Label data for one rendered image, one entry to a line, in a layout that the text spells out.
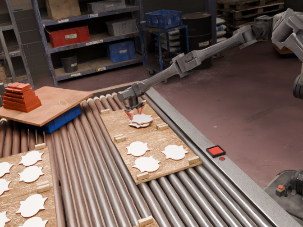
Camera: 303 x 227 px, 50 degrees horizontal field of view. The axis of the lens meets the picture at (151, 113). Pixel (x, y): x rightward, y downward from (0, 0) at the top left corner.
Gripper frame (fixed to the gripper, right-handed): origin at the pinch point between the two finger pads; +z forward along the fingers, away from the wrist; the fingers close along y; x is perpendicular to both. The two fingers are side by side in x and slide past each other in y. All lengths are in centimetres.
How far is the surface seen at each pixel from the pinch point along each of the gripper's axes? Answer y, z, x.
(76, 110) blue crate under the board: -10.8, 1.5, 45.7
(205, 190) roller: -34, 4, -70
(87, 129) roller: -21.0, 5.5, 23.9
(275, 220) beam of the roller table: -35, 4, -101
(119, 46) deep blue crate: 287, 59, 296
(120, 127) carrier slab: -10.6, 3.5, 4.0
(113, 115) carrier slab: 0.0, 3.8, 20.7
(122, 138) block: -22.7, 1.5, -9.6
